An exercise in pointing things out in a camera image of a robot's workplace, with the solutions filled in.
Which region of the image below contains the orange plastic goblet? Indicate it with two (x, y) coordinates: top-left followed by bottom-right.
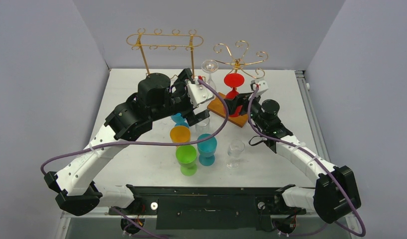
(170, 125), (191, 143)

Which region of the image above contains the clear wine glass amber tint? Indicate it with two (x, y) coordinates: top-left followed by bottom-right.
(201, 59), (219, 90)

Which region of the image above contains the green plastic goblet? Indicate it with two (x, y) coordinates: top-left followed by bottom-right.
(176, 145), (197, 176)

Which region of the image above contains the clear wine glass front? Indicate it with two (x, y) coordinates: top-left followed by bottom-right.
(226, 139), (245, 169)

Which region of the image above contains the clear glass tumbler goblet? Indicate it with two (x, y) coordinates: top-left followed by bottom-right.
(195, 118), (210, 134)

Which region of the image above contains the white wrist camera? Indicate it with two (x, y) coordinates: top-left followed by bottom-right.
(185, 80), (214, 109)
(250, 79), (269, 98)

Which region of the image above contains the blue plastic goblet rear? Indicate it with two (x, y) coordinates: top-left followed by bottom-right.
(171, 113), (190, 128)

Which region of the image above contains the gold rectangular wire glass rack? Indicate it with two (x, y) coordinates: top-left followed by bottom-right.
(126, 28), (206, 104)

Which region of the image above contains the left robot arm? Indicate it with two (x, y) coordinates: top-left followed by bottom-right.
(44, 68), (214, 216)

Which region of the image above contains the aluminium rail frame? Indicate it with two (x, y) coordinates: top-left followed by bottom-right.
(54, 70), (363, 239)

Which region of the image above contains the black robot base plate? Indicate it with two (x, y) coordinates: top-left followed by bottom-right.
(119, 185), (306, 230)

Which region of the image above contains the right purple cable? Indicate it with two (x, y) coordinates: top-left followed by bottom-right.
(247, 86), (367, 238)

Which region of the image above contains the gold tree rack wooden base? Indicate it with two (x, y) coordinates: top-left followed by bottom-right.
(219, 40), (269, 127)

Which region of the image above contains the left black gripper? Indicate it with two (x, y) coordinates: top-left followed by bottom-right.
(150, 70), (209, 125)

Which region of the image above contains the teal plastic goblet front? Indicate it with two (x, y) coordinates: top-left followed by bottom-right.
(197, 137), (217, 166)

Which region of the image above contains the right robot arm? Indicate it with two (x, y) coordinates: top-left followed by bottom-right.
(224, 93), (361, 224)

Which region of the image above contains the red plastic goblet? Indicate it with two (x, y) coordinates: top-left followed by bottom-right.
(224, 73), (245, 118)

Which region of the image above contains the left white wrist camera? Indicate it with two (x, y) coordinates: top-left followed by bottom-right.
(185, 80), (214, 109)

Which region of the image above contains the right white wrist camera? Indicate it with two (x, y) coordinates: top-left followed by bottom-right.
(250, 79), (269, 98)

